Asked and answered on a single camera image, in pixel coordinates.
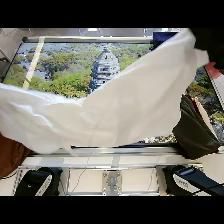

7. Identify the brown garment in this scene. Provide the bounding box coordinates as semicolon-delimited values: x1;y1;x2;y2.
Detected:
0;132;33;180

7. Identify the dark green garment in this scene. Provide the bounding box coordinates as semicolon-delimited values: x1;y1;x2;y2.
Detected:
172;94;223;161

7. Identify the red garment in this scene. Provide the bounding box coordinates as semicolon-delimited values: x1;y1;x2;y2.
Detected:
204;61;224;81

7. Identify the black cable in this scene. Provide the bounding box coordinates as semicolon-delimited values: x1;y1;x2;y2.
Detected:
71;167;88;193
147;167;158;192

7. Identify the white shirt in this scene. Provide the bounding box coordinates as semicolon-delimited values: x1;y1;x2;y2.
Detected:
0;28;210;155

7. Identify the silver frame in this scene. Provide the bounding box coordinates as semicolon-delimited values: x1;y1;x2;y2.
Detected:
0;145;224;197

